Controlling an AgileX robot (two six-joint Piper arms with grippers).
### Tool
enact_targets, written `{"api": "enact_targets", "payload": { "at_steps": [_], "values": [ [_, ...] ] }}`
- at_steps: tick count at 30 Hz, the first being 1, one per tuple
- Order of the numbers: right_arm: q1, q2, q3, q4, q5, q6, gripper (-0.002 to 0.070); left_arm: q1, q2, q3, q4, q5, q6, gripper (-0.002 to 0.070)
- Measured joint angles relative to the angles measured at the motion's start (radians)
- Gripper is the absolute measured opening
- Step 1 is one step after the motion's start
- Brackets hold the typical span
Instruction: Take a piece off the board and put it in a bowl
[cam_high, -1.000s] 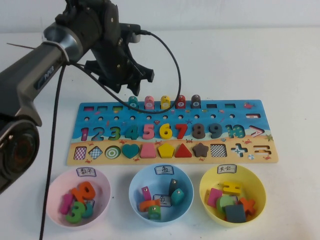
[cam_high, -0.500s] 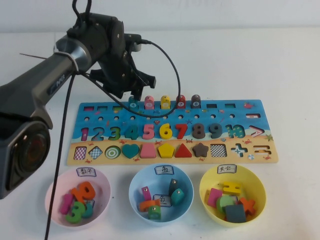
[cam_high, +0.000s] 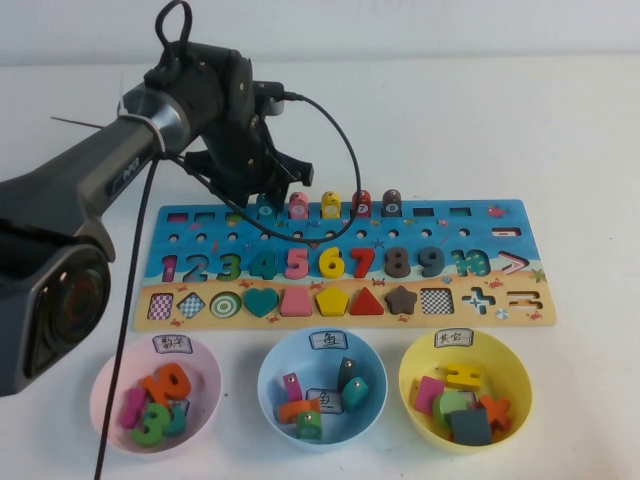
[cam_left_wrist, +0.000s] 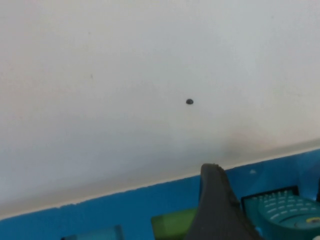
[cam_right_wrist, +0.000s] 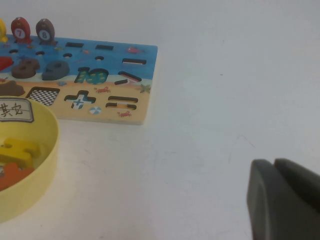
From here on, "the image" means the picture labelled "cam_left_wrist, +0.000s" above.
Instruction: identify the teal number four fish peg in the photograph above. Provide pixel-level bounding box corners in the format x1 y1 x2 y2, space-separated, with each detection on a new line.
241 184 320 240

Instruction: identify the colourful wooden puzzle board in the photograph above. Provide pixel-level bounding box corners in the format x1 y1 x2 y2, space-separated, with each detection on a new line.
0 148 320 240

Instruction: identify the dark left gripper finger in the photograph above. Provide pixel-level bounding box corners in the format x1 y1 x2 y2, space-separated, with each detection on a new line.
183 162 263 240

